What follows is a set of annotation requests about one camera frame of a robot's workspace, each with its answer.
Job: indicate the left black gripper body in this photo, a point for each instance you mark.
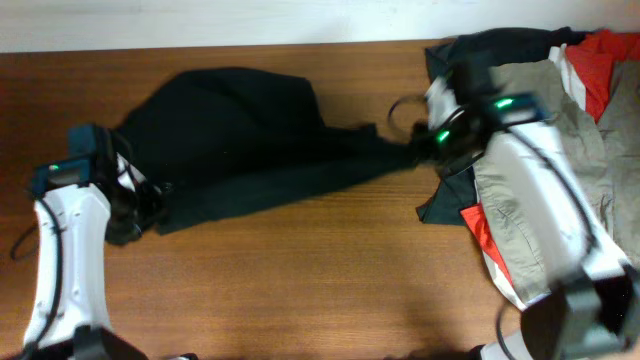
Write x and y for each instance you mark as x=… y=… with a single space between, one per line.
x=135 y=215

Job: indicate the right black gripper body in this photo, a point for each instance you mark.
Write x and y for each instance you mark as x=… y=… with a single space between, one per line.
x=438 y=149

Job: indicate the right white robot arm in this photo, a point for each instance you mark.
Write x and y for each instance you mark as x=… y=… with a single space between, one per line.
x=592 y=306

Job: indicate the red white garment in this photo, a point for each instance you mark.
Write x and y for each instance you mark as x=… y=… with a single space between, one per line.
x=586 y=73

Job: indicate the black t-shirt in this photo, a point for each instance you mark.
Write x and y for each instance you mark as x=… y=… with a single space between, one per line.
x=228 y=142

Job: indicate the khaki shorts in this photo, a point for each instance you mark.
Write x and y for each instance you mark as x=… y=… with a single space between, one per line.
x=603 y=154

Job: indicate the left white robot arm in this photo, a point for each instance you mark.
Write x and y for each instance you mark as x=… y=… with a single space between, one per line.
x=93 y=198

